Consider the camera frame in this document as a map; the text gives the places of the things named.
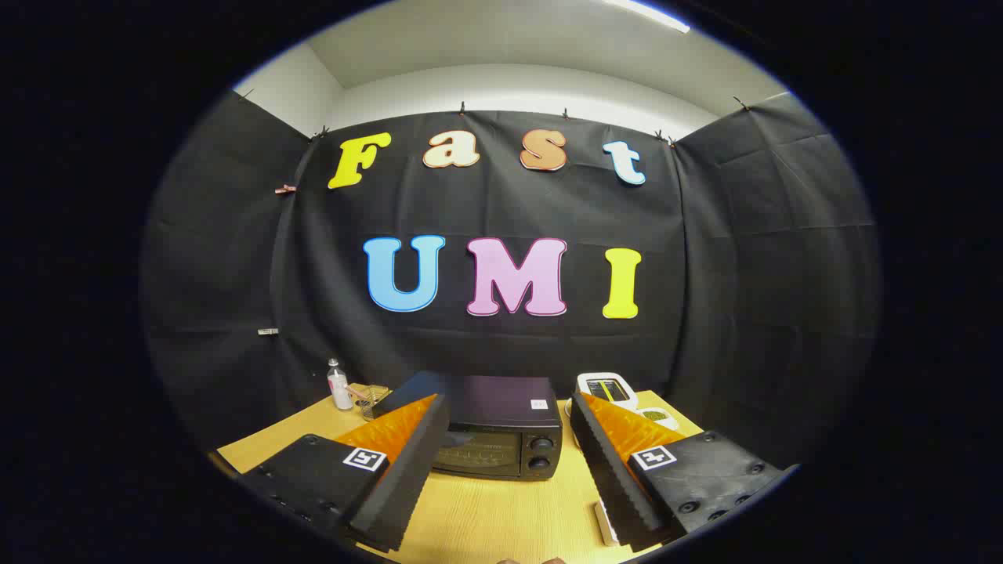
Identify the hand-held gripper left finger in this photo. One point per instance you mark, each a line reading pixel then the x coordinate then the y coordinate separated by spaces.
pixel 415 462

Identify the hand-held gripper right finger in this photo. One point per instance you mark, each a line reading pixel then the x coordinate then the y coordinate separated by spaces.
pixel 607 470

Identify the black toaster oven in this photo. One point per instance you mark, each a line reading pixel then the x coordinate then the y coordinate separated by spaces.
pixel 501 399

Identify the white slot toaster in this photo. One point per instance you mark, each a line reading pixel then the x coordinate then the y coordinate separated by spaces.
pixel 627 401

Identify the white rectangular dish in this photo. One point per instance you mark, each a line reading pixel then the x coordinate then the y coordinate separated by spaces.
pixel 605 525

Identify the white divided bean dish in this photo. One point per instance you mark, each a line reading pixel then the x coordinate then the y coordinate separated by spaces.
pixel 657 415

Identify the small clear plastic bottle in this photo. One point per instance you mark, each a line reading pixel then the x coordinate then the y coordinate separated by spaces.
pixel 340 392

